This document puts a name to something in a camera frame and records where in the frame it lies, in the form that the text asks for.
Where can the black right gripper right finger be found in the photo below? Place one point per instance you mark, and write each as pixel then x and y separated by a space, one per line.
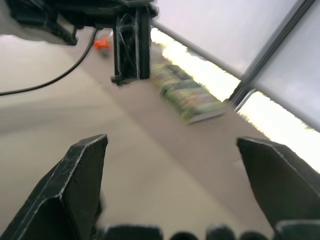
pixel 282 180

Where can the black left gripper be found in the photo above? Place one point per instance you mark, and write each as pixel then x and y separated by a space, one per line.
pixel 82 11

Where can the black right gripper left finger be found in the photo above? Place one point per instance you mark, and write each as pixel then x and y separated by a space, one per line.
pixel 72 185

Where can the small orange object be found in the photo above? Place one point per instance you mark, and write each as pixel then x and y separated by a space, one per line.
pixel 102 44

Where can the green printed flat box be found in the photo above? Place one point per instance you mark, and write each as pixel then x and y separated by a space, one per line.
pixel 186 93

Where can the grey metal frame bar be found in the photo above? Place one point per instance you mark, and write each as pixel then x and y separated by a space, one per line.
pixel 270 53

